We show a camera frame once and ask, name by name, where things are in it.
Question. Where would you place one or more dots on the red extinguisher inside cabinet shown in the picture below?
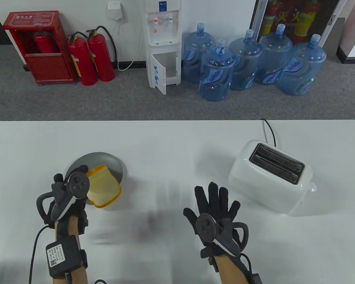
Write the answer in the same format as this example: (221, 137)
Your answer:
(44, 44)

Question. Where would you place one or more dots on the person's right hand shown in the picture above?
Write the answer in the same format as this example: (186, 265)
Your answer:
(219, 204)

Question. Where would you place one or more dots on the person's left forearm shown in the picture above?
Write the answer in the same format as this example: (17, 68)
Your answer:
(66, 227)

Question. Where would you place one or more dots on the red fire extinguisher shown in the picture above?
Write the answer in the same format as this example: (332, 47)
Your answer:
(102, 59)
(82, 65)

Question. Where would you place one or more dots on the glass door fire cabinet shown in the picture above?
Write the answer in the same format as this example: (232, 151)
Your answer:
(301, 17)

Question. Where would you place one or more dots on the black right wrist box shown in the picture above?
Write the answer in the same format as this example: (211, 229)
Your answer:
(256, 279)

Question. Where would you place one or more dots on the person's right forearm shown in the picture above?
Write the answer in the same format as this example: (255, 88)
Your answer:
(230, 272)

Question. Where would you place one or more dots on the person's left hand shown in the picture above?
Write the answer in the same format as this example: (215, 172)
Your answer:
(82, 219)

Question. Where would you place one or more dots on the white wall box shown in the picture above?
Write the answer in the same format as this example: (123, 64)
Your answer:
(114, 10)

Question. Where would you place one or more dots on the blue water jug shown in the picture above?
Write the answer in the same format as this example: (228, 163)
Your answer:
(195, 47)
(245, 59)
(301, 68)
(216, 77)
(275, 50)

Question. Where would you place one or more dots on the black right hand controller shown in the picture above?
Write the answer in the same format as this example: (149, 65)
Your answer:
(205, 226)

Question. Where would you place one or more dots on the black hand controller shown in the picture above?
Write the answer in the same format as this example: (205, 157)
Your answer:
(205, 226)
(77, 185)

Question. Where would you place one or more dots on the black left hand controller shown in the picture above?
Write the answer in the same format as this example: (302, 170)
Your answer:
(77, 185)

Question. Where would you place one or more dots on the grey round plate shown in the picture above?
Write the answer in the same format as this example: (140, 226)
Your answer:
(106, 159)

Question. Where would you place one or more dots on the white toaster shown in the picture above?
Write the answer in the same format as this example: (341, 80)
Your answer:
(254, 177)

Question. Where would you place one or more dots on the red fire extinguisher cabinet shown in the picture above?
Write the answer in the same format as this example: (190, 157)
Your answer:
(47, 68)

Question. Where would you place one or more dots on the black left wrist box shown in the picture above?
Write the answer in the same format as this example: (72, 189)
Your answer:
(62, 254)

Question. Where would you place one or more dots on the grey leaning panel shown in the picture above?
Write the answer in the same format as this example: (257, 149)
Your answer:
(337, 35)

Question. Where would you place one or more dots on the black wrist box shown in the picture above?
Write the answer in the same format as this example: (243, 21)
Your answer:
(62, 254)
(256, 279)

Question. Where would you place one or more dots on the white water dispenser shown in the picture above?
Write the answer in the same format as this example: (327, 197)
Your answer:
(162, 32)

